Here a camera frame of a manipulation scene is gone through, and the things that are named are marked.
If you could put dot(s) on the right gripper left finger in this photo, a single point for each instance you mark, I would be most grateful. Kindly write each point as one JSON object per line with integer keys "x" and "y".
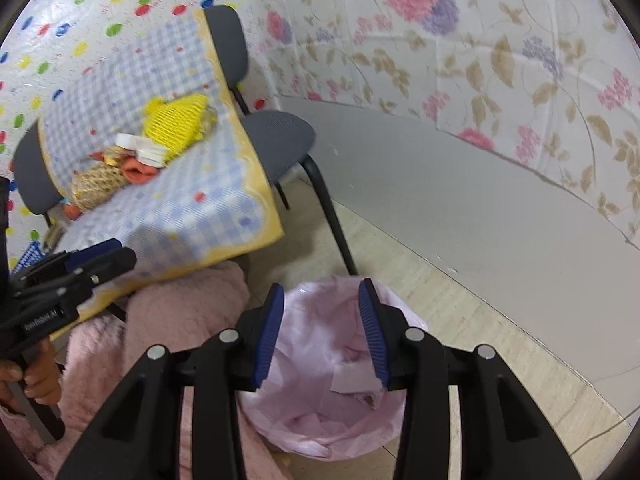
{"x": 136, "y": 432}

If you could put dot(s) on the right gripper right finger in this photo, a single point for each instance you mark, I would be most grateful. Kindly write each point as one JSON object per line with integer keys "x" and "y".
{"x": 503, "y": 433}

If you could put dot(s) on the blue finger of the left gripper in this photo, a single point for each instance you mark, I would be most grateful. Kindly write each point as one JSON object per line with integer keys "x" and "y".
{"x": 77, "y": 258}

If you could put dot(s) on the orange knitted cloth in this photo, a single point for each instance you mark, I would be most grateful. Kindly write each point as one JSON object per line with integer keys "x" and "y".
{"x": 137, "y": 173}

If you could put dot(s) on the yellow foam fruit net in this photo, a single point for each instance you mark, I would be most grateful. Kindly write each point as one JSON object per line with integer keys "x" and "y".
{"x": 178, "y": 124}

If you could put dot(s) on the pink lined trash bin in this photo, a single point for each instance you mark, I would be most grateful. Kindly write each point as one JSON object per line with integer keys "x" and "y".
{"x": 321, "y": 398}

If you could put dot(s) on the person's left hand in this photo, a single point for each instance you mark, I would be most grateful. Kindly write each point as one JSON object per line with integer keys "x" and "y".
{"x": 42, "y": 379}

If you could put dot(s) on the blue plastic basket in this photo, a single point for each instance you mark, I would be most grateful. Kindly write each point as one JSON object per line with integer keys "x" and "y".
{"x": 32, "y": 255}

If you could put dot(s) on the woven bamboo basket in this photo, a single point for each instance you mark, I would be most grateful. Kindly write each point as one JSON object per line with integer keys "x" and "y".
{"x": 95, "y": 186}

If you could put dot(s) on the pink fluffy blanket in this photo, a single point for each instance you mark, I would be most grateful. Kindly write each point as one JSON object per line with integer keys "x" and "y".
{"x": 181, "y": 314}

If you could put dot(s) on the blue checkered plastic cloth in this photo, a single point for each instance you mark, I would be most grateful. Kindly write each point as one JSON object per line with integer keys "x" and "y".
{"x": 210, "y": 204}

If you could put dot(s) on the grey office chair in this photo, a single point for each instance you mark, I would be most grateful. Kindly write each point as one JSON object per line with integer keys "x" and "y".
{"x": 281, "y": 140}

